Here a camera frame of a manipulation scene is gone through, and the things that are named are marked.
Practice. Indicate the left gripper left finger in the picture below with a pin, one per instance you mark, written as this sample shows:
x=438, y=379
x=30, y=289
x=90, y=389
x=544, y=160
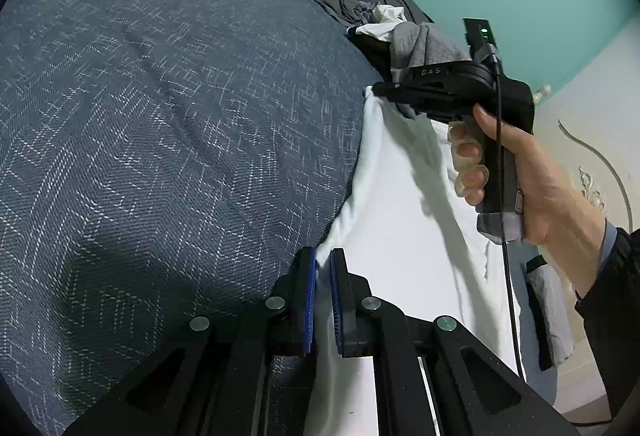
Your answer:
x=252, y=375

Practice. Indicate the person's right hand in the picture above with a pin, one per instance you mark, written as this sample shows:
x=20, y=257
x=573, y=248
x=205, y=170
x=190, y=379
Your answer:
x=557, y=217

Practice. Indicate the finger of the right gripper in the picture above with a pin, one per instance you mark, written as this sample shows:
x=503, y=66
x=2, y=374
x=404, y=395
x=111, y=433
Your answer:
x=391, y=92

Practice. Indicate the small white garment in pile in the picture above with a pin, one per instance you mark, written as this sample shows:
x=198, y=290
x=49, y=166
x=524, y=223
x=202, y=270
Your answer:
x=385, y=18

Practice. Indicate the blue patterned bed cover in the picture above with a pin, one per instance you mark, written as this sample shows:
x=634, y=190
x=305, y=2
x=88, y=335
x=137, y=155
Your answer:
x=159, y=158

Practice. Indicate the white long-sleeve shirt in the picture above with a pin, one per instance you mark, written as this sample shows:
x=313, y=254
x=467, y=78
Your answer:
x=405, y=230

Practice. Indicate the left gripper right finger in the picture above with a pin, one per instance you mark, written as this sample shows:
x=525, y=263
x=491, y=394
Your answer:
x=432, y=377

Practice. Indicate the cream tufted headboard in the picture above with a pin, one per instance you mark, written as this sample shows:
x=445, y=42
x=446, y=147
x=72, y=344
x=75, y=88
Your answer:
x=576, y=144

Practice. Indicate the grey knit sweater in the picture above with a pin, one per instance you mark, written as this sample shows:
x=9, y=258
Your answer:
x=413, y=45

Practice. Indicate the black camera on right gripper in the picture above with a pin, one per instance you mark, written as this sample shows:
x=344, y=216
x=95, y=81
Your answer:
x=481, y=41

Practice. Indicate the light grey pillow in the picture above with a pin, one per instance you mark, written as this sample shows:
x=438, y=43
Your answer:
x=546, y=299

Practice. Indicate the person's right forearm black sleeve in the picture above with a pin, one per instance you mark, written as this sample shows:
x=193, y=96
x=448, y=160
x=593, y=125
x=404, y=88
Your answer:
x=610, y=311

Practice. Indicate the dark blue-grey garment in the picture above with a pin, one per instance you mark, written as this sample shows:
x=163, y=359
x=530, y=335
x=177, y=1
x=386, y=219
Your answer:
x=349, y=12

